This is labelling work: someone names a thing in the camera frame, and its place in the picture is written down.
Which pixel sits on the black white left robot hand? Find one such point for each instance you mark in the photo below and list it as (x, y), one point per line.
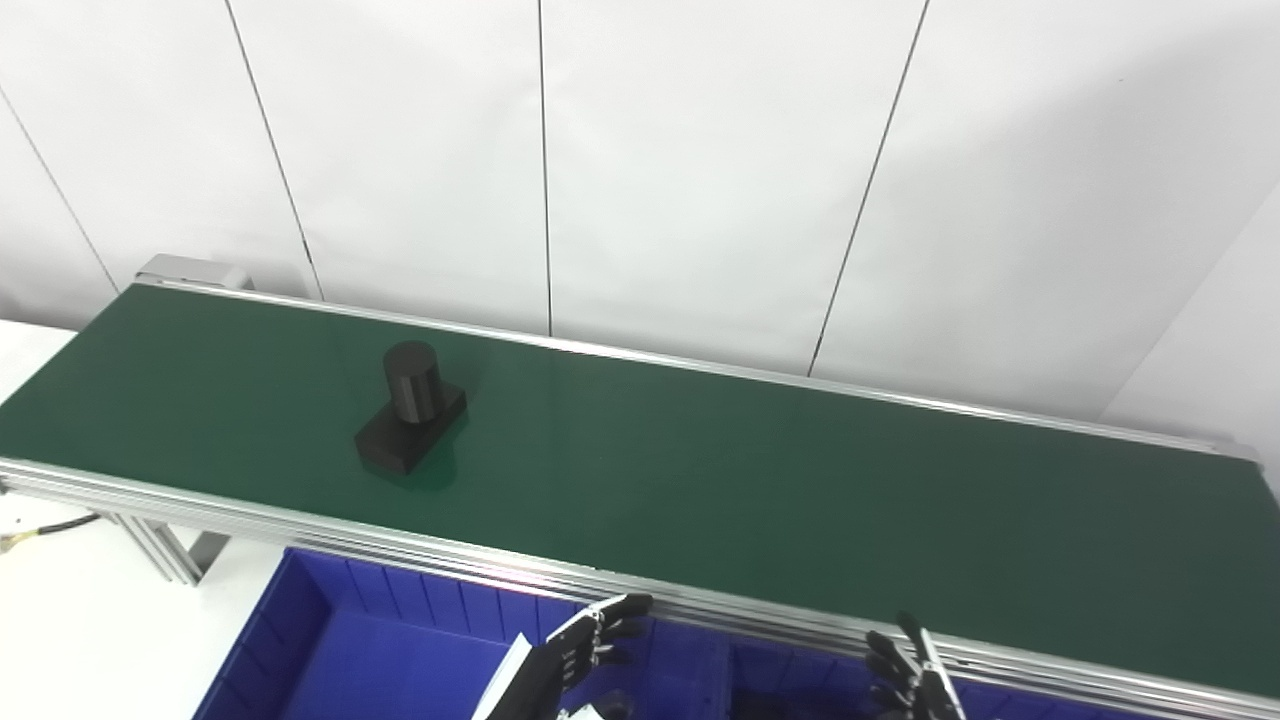
(540, 680)

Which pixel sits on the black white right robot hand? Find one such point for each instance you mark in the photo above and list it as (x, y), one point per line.
(925, 700)

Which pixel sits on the black cylinder block part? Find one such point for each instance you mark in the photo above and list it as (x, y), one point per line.
(410, 400)

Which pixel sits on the blue plastic bin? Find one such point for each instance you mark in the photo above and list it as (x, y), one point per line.
(380, 660)
(820, 685)

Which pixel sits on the green conveyor belt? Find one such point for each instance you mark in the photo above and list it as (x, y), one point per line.
(300, 525)
(750, 480)

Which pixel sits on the aluminium conveyor leg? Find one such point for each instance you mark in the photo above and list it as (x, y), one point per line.
(165, 550)

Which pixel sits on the grey conveyor end housing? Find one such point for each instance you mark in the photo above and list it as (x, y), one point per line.
(190, 270)

